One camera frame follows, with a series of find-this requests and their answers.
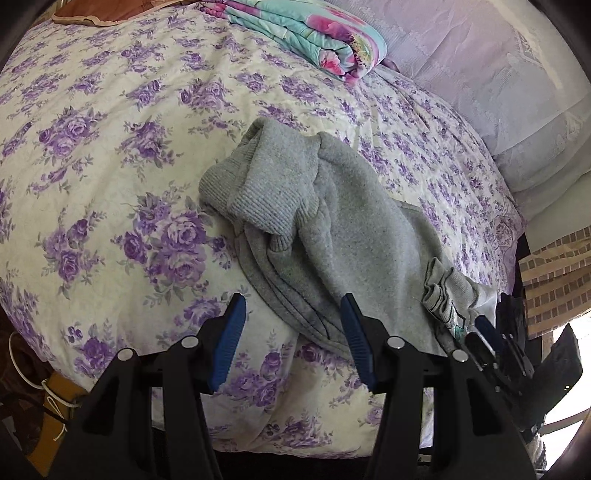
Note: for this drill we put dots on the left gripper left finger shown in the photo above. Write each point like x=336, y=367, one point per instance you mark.
x=144, y=418

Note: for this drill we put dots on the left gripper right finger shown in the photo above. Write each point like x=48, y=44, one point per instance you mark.
x=441, y=417

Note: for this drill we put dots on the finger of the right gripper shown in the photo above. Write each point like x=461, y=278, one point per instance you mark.
x=496, y=338
x=484, y=358

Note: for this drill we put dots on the grey sweatpants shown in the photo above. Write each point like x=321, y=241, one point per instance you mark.
x=313, y=223

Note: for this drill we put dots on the beige checkered curtain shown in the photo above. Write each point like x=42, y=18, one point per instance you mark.
x=556, y=282

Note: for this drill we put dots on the purple floral bedspread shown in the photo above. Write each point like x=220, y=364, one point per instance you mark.
x=105, y=134

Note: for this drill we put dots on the folded teal floral quilt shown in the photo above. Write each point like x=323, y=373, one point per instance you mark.
x=333, y=40

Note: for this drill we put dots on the brown orange pillow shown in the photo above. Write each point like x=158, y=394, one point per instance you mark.
x=106, y=13

